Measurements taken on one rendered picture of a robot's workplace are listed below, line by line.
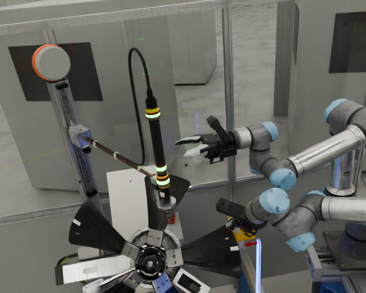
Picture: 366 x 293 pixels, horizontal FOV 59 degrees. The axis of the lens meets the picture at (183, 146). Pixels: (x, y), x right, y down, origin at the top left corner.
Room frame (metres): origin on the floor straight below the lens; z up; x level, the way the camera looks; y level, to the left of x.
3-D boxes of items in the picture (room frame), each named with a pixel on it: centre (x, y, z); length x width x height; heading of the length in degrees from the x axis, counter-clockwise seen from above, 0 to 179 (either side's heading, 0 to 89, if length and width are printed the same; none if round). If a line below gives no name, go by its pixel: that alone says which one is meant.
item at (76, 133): (1.42, 0.49, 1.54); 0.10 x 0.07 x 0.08; 40
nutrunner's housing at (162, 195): (0.94, 0.08, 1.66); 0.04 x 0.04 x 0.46
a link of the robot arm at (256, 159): (1.02, -0.28, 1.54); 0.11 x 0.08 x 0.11; 15
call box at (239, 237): (1.26, -0.25, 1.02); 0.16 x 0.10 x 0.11; 5
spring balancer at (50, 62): (1.49, 0.55, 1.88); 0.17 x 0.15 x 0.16; 95
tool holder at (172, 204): (0.95, 0.09, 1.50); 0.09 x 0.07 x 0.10; 40
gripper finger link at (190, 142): (1.01, -0.02, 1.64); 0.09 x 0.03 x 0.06; 83
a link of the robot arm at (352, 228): (1.02, -0.71, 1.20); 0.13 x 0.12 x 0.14; 15
